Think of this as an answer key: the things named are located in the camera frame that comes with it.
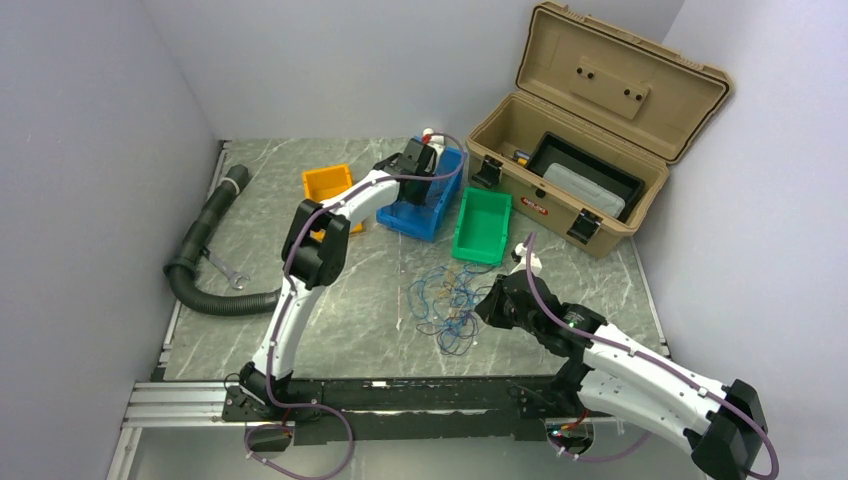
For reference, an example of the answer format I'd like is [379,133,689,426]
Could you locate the blue cable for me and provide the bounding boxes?
[405,263,501,356]

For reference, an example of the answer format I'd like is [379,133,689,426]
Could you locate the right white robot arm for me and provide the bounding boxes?
[475,271,780,479]

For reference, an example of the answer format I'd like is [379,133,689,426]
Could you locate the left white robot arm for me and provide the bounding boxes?
[239,134,445,420]

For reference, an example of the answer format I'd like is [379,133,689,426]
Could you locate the blue plastic bin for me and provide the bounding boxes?
[376,145,463,242]

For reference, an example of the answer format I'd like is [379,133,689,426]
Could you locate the green plastic bin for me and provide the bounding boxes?
[451,187,512,265]

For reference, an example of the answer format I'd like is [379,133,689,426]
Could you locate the orange plastic bin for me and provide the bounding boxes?
[302,163,354,203]

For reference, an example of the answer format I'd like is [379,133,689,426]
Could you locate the yellow blue battery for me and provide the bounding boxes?
[513,150,530,166]

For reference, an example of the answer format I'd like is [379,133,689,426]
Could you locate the black toolbox tray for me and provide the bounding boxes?
[526,132,645,222]

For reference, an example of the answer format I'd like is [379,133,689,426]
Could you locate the grey plastic case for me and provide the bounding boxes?
[543,164,625,218]

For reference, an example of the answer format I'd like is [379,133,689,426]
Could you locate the silver wrench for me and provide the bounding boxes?
[200,247,250,291]

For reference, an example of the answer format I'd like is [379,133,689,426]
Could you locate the tan plastic toolbox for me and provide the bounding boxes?
[467,2,733,258]

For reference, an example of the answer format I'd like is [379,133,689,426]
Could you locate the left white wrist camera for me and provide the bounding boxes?
[421,135,446,175]

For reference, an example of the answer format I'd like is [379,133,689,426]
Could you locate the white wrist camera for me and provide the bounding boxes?
[510,243,542,276]
[421,135,446,175]

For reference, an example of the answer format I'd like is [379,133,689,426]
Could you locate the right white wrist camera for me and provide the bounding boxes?
[510,243,542,276]

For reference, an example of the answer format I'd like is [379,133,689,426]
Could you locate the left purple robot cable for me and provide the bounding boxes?
[243,132,467,480]

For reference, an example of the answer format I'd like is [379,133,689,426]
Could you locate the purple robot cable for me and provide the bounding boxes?
[523,231,781,480]
[243,132,467,480]

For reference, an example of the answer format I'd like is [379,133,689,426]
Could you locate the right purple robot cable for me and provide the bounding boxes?
[523,231,781,480]

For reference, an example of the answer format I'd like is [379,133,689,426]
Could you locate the black corrugated hose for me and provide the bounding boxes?
[162,164,283,317]

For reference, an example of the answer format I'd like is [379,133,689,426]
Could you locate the aluminium frame rail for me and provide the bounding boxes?
[105,139,727,480]

